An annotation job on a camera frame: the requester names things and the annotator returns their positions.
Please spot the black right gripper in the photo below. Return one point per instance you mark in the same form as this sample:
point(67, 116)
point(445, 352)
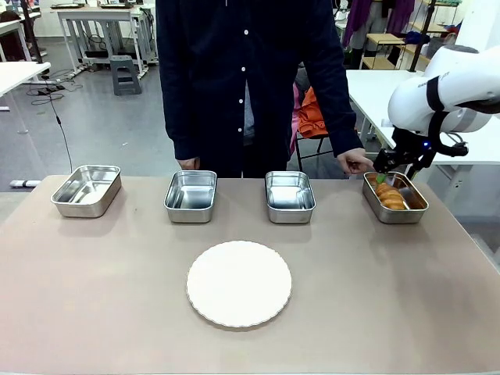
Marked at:
point(402, 154)

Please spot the golden croissant bread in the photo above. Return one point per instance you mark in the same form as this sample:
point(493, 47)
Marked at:
point(390, 196)

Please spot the person's left forearm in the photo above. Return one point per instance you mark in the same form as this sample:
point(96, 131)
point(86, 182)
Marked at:
point(340, 117)

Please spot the person's right forearm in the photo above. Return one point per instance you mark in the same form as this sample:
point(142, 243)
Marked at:
point(181, 125)

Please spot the rectangular stainless steel container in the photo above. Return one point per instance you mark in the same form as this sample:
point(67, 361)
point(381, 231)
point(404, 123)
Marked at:
point(190, 197)
point(290, 197)
point(406, 215)
point(88, 191)

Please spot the person's left hand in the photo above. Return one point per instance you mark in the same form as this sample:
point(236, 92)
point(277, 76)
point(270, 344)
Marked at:
point(353, 161)

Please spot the person's right hand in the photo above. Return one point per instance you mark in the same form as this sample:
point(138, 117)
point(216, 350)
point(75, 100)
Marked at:
point(187, 163)

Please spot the large white table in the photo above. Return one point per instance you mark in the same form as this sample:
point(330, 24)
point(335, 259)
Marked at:
point(371, 93)

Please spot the orange cloth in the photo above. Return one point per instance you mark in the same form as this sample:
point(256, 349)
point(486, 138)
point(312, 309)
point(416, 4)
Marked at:
point(312, 117)

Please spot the light wooden shelf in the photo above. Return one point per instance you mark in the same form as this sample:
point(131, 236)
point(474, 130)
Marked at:
point(386, 43)

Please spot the black pole stand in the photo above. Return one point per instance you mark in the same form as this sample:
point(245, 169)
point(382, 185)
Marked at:
point(33, 31)
point(422, 35)

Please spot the purple hanging garment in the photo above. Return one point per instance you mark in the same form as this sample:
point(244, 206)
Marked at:
point(390, 15)

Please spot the white scalloped round plate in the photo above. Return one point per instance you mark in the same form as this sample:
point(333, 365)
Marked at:
point(238, 285)

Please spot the person in navy cardigan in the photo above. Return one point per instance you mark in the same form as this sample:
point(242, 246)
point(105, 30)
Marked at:
point(218, 78)

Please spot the grey plastic step stool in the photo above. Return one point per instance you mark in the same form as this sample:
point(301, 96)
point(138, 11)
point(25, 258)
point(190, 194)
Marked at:
point(126, 76)

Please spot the white desk with metal legs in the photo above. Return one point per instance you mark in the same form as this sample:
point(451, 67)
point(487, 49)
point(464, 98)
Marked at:
point(101, 15)

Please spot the small white side table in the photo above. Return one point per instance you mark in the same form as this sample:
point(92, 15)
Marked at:
point(19, 74)

